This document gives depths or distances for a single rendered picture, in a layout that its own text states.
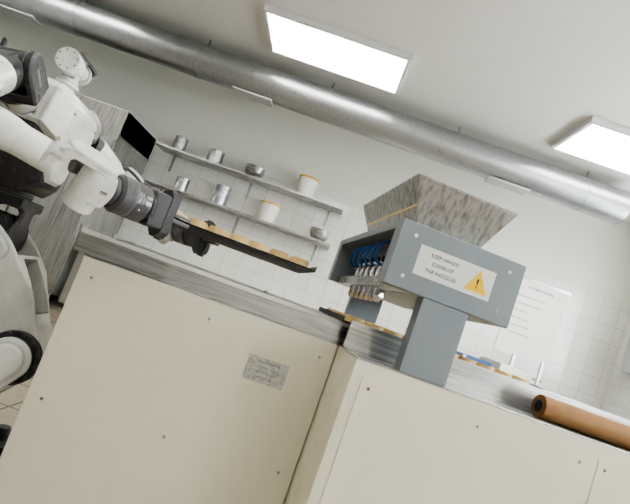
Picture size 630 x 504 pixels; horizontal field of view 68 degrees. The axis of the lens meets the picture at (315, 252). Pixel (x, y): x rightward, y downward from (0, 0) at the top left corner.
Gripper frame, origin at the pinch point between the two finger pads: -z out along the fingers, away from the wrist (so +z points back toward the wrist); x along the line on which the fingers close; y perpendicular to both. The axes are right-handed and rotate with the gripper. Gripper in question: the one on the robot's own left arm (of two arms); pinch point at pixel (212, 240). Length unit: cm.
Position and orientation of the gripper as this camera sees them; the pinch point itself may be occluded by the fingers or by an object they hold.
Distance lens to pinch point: 161.5
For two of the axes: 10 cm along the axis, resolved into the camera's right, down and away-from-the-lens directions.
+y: 5.5, 2.8, 7.8
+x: 3.4, -9.4, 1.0
